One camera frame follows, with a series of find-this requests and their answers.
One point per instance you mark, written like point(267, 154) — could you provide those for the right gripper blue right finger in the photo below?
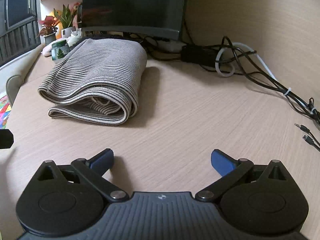
point(231, 171)

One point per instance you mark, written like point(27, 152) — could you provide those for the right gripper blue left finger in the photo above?
point(92, 170)

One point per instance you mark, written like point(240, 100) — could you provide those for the striped beige knit garment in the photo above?
point(98, 82)

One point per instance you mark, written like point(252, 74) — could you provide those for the green capped plastic bottle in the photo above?
point(59, 50)

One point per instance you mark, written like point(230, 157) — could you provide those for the red leaf potted plant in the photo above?
point(49, 28)

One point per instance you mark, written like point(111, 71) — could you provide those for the black power adapter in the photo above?
point(198, 54)

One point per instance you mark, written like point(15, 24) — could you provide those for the green potted plant white pot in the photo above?
point(66, 18)

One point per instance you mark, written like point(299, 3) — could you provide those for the black computer monitor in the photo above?
point(158, 18)

